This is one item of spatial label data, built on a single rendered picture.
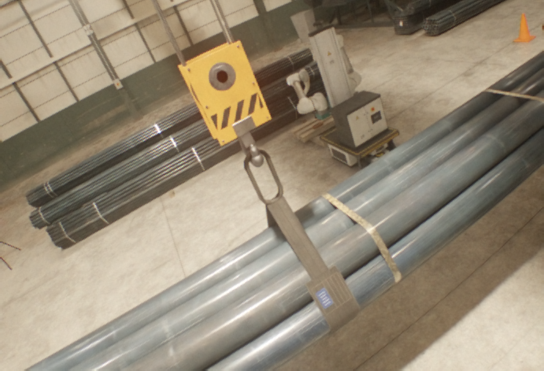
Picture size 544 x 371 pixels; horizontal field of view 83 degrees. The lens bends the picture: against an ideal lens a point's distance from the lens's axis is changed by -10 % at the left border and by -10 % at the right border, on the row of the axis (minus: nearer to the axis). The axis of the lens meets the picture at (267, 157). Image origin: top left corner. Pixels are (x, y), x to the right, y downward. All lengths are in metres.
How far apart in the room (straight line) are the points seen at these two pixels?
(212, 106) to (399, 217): 0.93
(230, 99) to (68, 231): 5.40
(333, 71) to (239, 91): 3.29
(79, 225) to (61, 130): 7.37
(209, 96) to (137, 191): 4.95
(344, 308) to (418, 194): 0.60
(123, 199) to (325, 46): 4.02
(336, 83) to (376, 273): 3.25
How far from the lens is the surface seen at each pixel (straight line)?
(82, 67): 13.04
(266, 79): 6.75
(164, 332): 1.59
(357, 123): 4.21
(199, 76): 1.14
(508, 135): 2.02
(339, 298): 1.48
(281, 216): 1.40
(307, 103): 4.50
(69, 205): 6.27
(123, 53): 12.96
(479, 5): 10.34
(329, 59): 4.38
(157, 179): 5.99
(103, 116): 13.04
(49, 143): 13.46
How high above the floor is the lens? 2.48
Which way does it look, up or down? 26 degrees down
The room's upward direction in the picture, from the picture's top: 23 degrees counter-clockwise
